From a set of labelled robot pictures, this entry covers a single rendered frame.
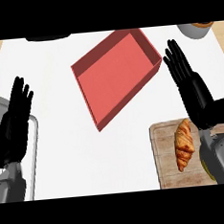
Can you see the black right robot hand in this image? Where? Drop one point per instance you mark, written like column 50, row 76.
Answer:
column 195, row 93

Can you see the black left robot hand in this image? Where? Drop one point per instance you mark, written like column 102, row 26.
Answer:
column 14, row 125

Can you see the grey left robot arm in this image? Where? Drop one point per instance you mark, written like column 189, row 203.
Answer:
column 9, row 182

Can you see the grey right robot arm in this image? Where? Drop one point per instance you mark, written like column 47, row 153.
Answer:
column 218, row 155

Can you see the yellow lemon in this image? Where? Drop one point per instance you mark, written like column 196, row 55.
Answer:
column 205, row 167

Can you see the wooden cutting board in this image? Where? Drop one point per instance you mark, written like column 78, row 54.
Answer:
column 173, row 166

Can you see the red cardboard box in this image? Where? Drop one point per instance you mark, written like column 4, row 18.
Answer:
column 117, row 79

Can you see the grey tray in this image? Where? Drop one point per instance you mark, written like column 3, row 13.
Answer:
column 24, row 150

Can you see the golden brown croissant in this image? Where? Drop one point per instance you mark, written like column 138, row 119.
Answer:
column 184, row 144

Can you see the grey bowl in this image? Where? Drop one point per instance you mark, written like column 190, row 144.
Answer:
column 194, row 29

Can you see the black round object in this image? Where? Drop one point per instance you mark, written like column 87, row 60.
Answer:
column 48, row 37

